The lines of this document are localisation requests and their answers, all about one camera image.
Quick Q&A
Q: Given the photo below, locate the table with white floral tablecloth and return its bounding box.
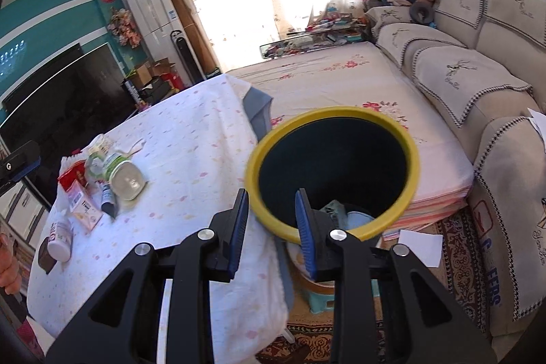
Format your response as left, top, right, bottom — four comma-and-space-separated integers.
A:
28, 74, 291, 352

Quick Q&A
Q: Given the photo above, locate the blue tube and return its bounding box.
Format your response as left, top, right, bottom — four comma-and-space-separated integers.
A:
100, 181, 118, 218

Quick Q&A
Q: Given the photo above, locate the black tower fan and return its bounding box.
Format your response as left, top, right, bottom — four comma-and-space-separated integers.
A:
171, 30, 203, 85

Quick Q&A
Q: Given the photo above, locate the white paper card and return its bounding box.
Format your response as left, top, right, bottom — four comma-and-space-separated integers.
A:
397, 230, 443, 267

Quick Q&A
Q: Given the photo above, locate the pile of cardboard boxes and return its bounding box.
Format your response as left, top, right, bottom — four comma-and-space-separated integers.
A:
128, 57, 184, 92

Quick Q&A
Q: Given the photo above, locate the beige sofa with covers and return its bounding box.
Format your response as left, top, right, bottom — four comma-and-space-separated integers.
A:
367, 0, 546, 337

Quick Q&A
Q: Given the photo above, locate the dark brown square box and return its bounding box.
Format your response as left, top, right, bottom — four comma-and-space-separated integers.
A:
38, 236, 58, 275

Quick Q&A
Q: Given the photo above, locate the black flat television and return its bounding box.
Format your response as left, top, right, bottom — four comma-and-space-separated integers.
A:
0, 42, 137, 194

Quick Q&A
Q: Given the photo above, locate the red snack packet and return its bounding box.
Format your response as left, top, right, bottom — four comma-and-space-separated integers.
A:
57, 159, 90, 194

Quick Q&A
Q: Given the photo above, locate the artificial flower bunch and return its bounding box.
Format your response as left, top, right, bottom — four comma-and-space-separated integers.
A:
109, 8, 141, 48

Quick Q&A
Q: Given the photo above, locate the tall brown board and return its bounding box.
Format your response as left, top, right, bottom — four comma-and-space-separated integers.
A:
166, 0, 216, 75

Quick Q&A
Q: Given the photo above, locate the clear cup with green label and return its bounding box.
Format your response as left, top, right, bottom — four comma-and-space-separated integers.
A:
104, 153, 148, 200

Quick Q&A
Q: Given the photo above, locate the black bin with yellow rim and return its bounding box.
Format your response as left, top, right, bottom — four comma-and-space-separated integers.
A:
245, 106, 421, 245

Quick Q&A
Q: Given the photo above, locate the green plastic stool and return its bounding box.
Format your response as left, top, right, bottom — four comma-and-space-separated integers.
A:
299, 279, 337, 316

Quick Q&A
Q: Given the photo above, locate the white tall cabinet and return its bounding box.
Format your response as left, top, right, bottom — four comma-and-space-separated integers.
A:
125, 0, 188, 87

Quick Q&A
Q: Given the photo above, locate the white paper sheet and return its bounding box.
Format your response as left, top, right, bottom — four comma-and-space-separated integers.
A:
527, 107, 546, 143

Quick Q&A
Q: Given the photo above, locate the long black box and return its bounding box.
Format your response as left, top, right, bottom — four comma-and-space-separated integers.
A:
121, 78, 143, 109

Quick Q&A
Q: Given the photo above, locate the clear crumpled plastic wrapper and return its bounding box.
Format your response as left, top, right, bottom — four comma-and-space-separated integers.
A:
85, 136, 114, 181

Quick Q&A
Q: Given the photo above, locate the grey neck pillow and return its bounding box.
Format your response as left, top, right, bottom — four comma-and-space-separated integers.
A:
409, 1, 433, 26

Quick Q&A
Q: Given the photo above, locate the cluttered glass coffee table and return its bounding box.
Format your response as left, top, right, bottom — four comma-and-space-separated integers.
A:
260, 16, 372, 60

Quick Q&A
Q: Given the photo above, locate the teal crumpled wrapper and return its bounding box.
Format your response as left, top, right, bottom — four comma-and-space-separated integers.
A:
318, 200, 357, 220

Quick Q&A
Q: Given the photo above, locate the white television cabinet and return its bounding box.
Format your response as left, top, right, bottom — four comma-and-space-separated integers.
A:
0, 180, 49, 249

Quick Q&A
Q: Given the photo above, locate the white pill bottle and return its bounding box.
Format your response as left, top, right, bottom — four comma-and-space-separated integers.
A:
47, 217, 74, 262

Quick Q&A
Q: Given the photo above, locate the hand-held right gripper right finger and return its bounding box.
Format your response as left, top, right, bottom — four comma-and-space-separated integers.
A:
294, 188, 498, 364

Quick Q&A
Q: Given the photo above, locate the light blue packet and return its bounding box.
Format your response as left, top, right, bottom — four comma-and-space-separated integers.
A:
345, 210, 378, 232

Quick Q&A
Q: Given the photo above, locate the white printed plastic bag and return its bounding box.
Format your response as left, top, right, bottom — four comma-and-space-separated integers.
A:
471, 198, 504, 309

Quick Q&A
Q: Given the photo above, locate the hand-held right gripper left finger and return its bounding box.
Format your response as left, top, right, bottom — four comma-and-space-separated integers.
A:
45, 188, 250, 364

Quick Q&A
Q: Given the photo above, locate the grey cloth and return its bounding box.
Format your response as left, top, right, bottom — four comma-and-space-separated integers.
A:
241, 85, 274, 143

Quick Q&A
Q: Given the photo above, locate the mattress with floral sheet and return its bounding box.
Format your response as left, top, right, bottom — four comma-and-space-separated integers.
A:
226, 41, 474, 241

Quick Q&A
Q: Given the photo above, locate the person's left hand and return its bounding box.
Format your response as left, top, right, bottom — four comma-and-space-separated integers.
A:
0, 234, 21, 296

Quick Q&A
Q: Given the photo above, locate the pink medicine box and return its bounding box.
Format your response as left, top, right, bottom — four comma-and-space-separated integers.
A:
70, 193, 103, 234

